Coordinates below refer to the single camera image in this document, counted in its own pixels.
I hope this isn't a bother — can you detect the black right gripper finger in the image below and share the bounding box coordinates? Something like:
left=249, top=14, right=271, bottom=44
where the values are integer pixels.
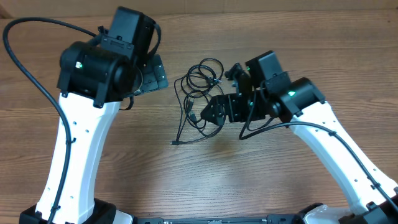
left=200, top=95, right=231, bottom=126
left=224, top=63, right=246, bottom=80

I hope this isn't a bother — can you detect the black USB cable pulled apart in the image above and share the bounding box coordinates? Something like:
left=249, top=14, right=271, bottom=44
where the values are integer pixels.
left=171, top=72, right=224, bottom=145

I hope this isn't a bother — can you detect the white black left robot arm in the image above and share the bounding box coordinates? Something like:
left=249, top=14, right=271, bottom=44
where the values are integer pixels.
left=19, top=42, right=168, bottom=223

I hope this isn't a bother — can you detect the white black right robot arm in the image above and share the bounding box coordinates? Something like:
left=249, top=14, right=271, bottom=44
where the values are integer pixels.
left=201, top=63, right=397, bottom=223

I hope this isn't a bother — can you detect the black coiled USB-A cable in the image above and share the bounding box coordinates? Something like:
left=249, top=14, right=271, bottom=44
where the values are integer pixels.
left=183, top=57, right=224, bottom=125

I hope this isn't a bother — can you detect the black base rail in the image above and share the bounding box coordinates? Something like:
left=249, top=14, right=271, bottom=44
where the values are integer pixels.
left=132, top=214, right=304, bottom=224

